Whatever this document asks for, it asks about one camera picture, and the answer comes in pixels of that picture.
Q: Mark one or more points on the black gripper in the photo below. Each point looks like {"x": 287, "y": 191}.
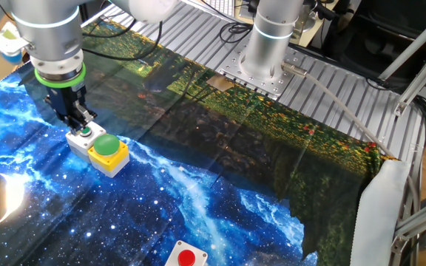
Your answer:
{"x": 65, "y": 101}

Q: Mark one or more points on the small green button white box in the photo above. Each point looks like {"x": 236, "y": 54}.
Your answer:
{"x": 76, "y": 142}

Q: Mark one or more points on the green mushroom button yellow box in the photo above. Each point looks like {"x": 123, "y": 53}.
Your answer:
{"x": 105, "y": 145}

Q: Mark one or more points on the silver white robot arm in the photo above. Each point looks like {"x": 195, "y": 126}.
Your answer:
{"x": 50, "y": 33}

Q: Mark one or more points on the starry night landscape tablecloth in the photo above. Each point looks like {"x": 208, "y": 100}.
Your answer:
{"x": 198, "y": 166}

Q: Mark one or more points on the tan tape patch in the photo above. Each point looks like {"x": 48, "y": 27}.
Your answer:
{"x": 219, "y": 84}

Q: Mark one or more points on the red button white box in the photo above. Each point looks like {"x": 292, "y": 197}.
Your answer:
{"x": 186, "y": 258}

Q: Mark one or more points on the white cloth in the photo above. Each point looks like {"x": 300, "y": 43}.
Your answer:
{"x": 379, "y": 214}

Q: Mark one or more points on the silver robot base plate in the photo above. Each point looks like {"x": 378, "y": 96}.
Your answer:
{"x": 283, "y": 83}

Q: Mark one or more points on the aluminium frame profile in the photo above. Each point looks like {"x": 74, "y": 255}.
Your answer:
{"x": 420, "y": 221}
{"x": 414, "y": 43}
{"x": 424, "y": 80}

